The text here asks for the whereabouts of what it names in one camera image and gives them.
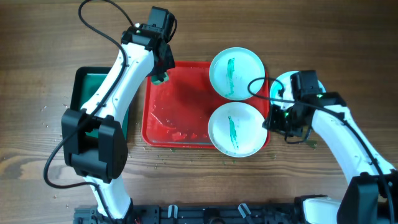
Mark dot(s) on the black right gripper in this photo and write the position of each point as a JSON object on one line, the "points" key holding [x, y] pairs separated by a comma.
{"points": [[272, 122]]}

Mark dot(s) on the white plate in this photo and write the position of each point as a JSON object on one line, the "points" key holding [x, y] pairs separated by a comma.
{"points": [[235, 129], [236, 73]]}

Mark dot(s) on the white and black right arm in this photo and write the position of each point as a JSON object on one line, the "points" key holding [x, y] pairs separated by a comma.
{"points": [[371, 196]]}

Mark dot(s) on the green and yellow sponge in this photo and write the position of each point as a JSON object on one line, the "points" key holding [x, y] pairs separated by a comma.
{"points": [[159, 78]]}

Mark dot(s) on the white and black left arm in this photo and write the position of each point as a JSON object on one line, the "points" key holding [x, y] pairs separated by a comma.
{"points": [[93, 142]]}

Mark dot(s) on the red plastic tray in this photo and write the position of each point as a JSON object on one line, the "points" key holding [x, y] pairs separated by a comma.
{"points": [[176, 113]]}

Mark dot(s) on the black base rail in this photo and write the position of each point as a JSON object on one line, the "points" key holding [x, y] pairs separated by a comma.
{"points": [[173, 214]]}

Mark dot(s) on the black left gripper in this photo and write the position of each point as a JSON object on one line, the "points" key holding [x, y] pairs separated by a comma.
{"points": [[168, 61]]}

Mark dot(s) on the black tub of green water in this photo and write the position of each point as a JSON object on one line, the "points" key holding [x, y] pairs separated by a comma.
{"points": [[87, 81]]}

